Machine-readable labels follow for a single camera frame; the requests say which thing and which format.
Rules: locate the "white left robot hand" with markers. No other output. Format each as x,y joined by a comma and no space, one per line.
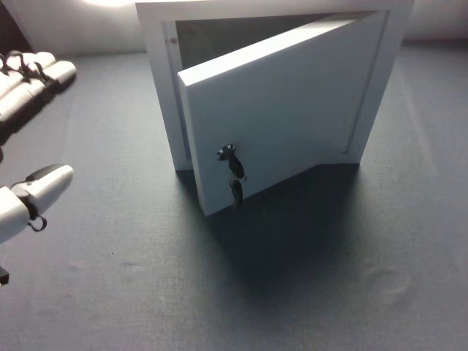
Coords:
22,204

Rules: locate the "white cabinet door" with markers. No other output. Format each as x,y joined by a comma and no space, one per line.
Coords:
278,109

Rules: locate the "white cabinet frame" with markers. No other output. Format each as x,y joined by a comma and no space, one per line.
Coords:
157,91

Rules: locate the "grey table cloth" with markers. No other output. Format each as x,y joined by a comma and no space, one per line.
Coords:
109,274

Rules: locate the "black-headed key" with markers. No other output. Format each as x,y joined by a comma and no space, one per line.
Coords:
237,166

